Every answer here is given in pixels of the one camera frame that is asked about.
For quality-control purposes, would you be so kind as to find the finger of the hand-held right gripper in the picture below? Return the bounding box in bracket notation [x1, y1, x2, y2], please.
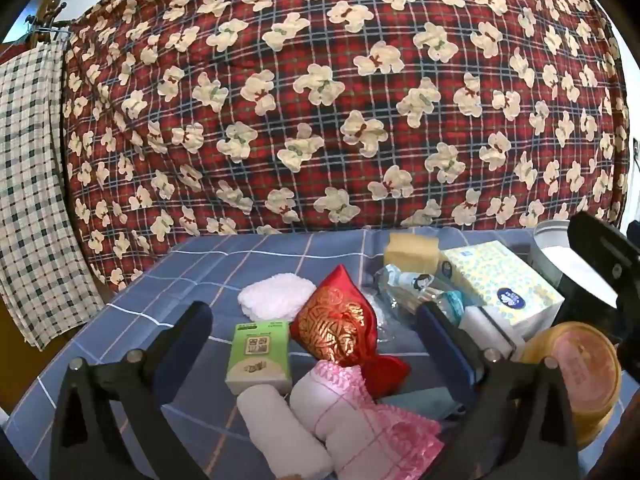
[567, 211, 640, 313]

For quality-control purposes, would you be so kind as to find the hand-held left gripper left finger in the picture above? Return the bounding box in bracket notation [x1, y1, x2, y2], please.
[50, 301, 213, 480]

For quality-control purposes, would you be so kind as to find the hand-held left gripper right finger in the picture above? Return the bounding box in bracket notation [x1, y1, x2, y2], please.
[415, 301, 586, 480]

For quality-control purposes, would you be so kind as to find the white sponge with black stripe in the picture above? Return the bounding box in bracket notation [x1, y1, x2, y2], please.
[457, 305, 526, 361]

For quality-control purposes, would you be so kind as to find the round metal tin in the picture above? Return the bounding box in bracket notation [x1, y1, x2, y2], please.
[530, 220, 621, 311]

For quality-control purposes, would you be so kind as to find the yellow sponge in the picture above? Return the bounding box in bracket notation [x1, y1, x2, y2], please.
[384, 232, 441, 276]

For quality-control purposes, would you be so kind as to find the white fluffy cloth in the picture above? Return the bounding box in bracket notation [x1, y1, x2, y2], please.
[237, 272, 318, 323]

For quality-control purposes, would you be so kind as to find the red gold embroidered pouch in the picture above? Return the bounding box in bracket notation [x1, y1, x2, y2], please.
[290, 265, 411, 403]

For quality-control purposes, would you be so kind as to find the pink plaid cloth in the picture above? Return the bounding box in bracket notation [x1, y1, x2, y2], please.
[290, 360, 446, 478]

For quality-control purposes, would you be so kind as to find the white towel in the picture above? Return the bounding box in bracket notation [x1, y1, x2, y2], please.
[236, 382, 333, 478]

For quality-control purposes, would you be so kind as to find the clear plastic bottle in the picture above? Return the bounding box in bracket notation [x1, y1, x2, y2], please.
[375, 265, 466, 323]

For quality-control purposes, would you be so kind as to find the clear plastic bag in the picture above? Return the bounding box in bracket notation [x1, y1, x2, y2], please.
[360, 285, 401, 343]

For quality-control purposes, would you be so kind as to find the blue plaid bedsheet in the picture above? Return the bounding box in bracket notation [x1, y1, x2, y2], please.
[0, 227, 551, 480]

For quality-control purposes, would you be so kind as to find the teal cloth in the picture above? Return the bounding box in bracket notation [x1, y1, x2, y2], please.
[380, 385, 463, 423]

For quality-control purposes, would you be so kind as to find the green tissue pack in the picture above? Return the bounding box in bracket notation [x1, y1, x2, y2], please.
[225, 320, 293, 396]

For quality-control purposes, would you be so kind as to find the yellow patterned tissue box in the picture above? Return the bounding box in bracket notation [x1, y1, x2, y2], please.
[440, 242, 566, 341]

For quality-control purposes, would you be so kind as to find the white green checkered cloth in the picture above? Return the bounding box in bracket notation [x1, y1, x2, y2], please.
[0, 40, 113, 351]

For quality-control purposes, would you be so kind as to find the red plaid bear-print blanket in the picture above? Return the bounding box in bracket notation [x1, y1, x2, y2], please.
[62, 0, 631, 293]

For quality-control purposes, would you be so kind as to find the dark coat rack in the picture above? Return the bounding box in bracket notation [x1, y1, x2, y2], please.
[25, 2, 73, 43]

